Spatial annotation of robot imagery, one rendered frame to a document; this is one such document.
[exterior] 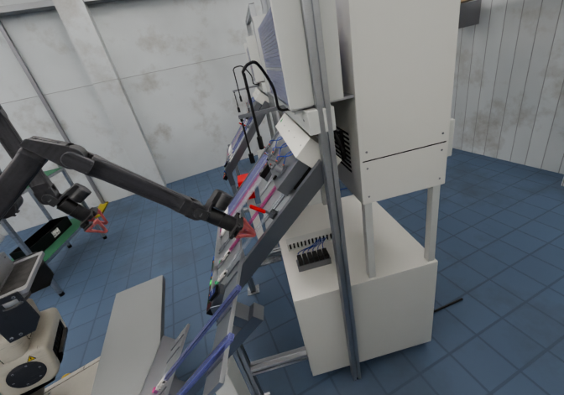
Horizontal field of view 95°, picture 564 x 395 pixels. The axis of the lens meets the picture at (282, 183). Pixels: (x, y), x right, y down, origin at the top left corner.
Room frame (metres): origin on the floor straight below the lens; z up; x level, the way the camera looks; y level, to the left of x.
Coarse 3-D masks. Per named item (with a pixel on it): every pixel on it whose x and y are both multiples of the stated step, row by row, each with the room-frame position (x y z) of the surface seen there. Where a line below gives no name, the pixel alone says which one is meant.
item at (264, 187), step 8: (280, 136) 1.39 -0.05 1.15; (272, 144) 1.43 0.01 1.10; (264, 184) 1.13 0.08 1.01; (272, 184) 1.04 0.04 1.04; (264, 192) 1.06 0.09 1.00; (280, 192) 0.91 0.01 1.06; (272, 200) 0.93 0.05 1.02; (280, 200) 0.85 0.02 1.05; (264, 208) 0.94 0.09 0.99; (280, 208) 0.82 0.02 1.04
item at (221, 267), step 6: (240, 210) 1.21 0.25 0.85; (240, 216) 1.15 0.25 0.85; (228, 234) 1.12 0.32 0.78; (222, 240) 1.14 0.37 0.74; (228, 240) 1.07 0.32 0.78; (234, 240) 1.00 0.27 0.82; (240, 240) 0.95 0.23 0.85; (222, 246) 1.07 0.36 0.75; (228, 246) 1.02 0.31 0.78; (240, 246) 0.91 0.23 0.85; (222, 252) 1.03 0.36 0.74; (234, 252) 0.91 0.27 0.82; (228, 258) 0.92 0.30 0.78; (222, 264) 0.94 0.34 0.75; (222, 270) 0.89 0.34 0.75; (228, 270) 0.85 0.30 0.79; (222, 282) 0.82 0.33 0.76
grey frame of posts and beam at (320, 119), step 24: (264, 0) 1.48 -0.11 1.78; (312, 0) 0.74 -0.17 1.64; (312, 24) 0.75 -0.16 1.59; (312, 48) 0.74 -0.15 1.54; (312, 72) 0.74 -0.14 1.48; (312, 120) 0.74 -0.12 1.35; (336, 168) 0.74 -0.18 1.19; (336, 192) 0.74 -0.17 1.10; (336, 216) 0.74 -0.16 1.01; (336, 240) 0.74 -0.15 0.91; (336, 264) 0.77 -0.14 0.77; (240, 360) 0.71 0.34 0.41
